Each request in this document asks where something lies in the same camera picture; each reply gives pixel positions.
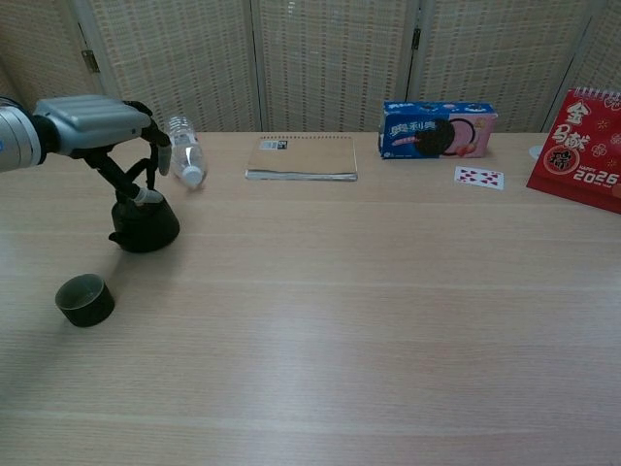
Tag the blue pink cookie box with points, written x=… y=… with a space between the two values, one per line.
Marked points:
x=417 y=131

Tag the woven bamboo folding screen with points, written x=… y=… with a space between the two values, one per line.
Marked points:
x=330 y=63

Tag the clear plastic water bottle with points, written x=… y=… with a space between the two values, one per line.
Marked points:
x=189 y=155

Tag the playing card with red hearts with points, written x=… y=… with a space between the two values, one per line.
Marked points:
x=479 y=177

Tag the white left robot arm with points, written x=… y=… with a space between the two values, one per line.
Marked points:
x=17 y=141

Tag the black ceramic teapot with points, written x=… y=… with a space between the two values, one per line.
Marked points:
x=145 y=228

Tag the red 2026 desk calendar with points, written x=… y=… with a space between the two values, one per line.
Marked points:
x=582 y=150

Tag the brown spiral notebook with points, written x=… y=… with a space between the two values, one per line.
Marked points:
x=303 y=157

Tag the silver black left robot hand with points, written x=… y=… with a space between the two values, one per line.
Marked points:
x=92 y=121

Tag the black teacup with pale inside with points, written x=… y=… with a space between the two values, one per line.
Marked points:
x=92 y=310

